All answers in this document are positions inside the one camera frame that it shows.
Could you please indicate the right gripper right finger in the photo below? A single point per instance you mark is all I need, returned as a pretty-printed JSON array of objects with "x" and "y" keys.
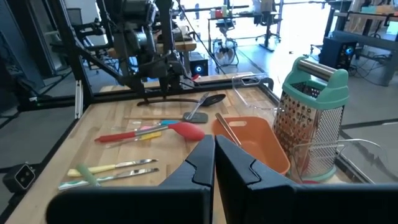
[{"x": 264, "y": 202}]

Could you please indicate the black aluminium rig frame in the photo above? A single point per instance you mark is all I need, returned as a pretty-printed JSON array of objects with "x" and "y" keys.
[{"x": 109, "y": 97}]

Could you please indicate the black slotted spoon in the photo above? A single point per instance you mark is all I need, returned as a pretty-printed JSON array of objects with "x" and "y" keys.
[{"x": 214, "y": 100}]

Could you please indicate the black cube camera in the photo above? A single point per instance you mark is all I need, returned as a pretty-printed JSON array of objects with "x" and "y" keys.
[{"x": 20, "y": 177}]

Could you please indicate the grey metal desk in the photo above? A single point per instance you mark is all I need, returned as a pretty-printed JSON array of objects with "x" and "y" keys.
[{"x": 373, "y": 39}]

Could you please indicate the clear plastic container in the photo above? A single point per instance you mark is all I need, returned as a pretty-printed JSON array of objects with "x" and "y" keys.
[
  {"x": 357, "y": 161},
  {"x": 248, "y": 81}
]

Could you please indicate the wooden workbench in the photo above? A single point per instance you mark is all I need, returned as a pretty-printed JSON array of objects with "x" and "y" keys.
[{"x": 186, "y": 46}]

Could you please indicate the orange plastic bin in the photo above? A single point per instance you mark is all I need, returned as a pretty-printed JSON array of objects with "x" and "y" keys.
[{"x": 261, "y": 146}]

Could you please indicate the red silicone spoon metal neck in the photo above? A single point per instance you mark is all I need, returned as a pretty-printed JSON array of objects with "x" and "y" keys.
[{"x": 186, "y": 130}]

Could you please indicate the black office chair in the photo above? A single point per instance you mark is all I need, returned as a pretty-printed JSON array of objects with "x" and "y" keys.
[{"x": 269, "y": 18}]

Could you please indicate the white teal patterned table knife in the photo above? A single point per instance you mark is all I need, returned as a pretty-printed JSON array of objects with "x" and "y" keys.
[{"x": 130, "y": 174}]

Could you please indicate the silver aluminium profile piece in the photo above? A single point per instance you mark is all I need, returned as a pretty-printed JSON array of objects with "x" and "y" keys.
[{"x": 78, "y": 99}]

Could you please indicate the black computer tower blue light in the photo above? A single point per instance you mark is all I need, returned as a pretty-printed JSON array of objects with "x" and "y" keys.
[
  {"x": 337, "y": 53},
  {"x": 199, "y": 68}
]

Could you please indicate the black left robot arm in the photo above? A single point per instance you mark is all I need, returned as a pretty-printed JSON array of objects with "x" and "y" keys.
[{"x": 146, "y": 65}]

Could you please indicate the silver metal utensil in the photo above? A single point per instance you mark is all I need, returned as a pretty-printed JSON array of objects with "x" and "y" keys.
[{"x": 197, "y": 107}]

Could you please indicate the floor fan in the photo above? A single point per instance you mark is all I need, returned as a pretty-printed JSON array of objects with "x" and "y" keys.
[{"x": 225, "y": 53}]

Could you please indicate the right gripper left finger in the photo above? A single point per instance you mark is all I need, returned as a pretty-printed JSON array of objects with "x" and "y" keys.
[{"x": 186, "y": 202}]

